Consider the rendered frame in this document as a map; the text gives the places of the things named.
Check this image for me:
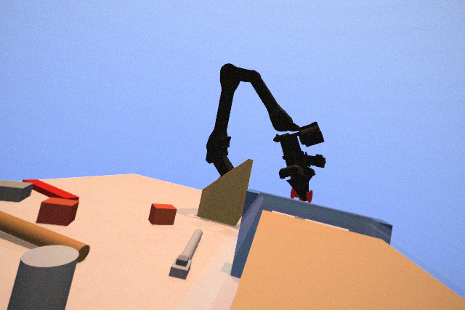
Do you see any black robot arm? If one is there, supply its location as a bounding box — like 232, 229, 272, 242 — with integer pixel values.
206, 63, 326, 176

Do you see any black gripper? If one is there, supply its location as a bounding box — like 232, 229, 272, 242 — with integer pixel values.
278, 149, 315, 201

